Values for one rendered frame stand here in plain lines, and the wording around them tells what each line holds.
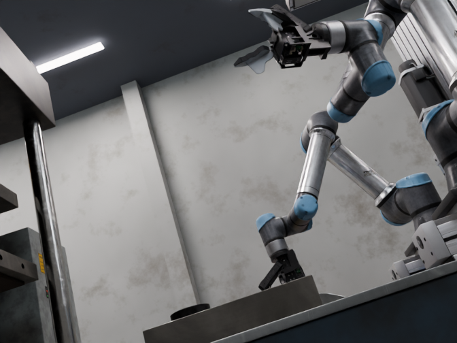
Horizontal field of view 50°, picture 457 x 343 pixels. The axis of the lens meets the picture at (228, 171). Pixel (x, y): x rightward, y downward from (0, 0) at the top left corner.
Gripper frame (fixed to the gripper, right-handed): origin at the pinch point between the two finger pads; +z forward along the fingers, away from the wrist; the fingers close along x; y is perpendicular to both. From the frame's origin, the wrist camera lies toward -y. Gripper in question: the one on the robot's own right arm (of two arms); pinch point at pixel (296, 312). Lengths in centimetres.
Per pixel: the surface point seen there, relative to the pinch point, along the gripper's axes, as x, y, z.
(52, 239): -42, -56, -41
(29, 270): -48, -62, -31
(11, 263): -58, -60, -31
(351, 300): -145, 20, 28
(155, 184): 515, -202, -380
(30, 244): -34, -70, -48
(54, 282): -42, -58, -27
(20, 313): -34, -77, -27
